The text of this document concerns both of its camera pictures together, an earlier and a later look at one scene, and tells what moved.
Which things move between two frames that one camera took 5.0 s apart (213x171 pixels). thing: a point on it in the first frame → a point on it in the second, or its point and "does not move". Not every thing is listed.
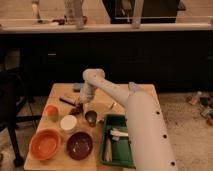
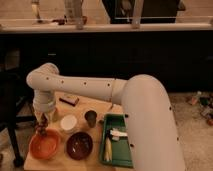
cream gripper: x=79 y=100 → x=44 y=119
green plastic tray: x=122 y=156 does not move
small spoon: x=101 y=121 does not move
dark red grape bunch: x=78 y=109 → x=40 y=127
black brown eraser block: x=72 y=100 does not move
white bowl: x=68 y=122 does not move
